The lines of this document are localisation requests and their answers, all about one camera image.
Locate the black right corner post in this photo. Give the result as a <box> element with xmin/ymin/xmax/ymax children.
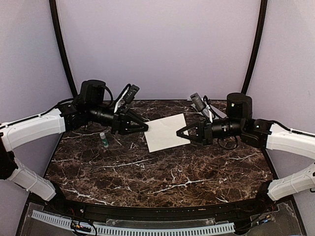
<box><xmin>241</xmin><ymin>0</ymin><xmax>268</xmax><ymax>94</ymax></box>

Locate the white green glue stick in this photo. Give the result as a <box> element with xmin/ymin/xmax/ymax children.
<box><xmin>99</xmin><ymin>132</ymin><xmax>109</xmax><ymax>148</ymax></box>

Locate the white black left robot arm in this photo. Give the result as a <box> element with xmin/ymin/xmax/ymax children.
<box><xmin>0</xmin><ymin>80</ymin><xmax>149</xmax><ymax>214</ymax></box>

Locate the cream lined letter paper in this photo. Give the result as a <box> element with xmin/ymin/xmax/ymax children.
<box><xmin>144</xmin><ymin>113</ymin><xmax>190</xmax><ymax>152</ymax></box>

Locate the black left corner post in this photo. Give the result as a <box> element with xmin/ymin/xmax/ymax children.
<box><xmin>49</xmin><ymin>0</ymin><xmax>78</xmax><ymax>97</ymax></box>

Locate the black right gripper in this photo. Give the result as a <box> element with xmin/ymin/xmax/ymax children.
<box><xmin>177</xmin><ymin>116</ymin><xmax>245</xmax><ymax>145</ymax></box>

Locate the black corner post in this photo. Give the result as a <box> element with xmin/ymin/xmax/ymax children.
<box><xmin>241</xmin><ymin>0</ymin><xmax>268</xmax><ymax>94</ymax></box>
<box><xmin>49</xmin><ymin>0</ymin><xmax>78</xmax><ymax>97</ymax></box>

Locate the grey paper envelope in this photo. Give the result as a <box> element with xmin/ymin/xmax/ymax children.
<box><xmin>190</xmin><ymin>103</ymin><xmax>226</xmax><ymax>118</ymax></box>

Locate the black front frame rail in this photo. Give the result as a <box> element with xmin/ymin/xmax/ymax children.
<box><xmin>41</xmin><ymin>196</ymin><xmax>279</xmax><ymax>223</ymax></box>

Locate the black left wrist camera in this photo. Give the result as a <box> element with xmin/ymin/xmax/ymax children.
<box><xmin>114</xmin><ymin>84</ymin><xmax>140</xmax><ymax>113</ymax></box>

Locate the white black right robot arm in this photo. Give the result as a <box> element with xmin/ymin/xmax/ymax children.
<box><xmin>176</xmin><ymin>92</ymin><xmax>315</xmax><ymax>213</ymax></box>

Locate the white slotted cable duct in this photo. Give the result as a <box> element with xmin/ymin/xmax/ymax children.
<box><xmin>31</xmin><ymin>210</ymin><xmax>236</xmax><ymax>236</ymax></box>

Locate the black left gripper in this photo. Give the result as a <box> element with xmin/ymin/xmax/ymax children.
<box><xmin>88</xmin><ymin>103</ymin><xmax>150</xmax><ymax>135</ymax></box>

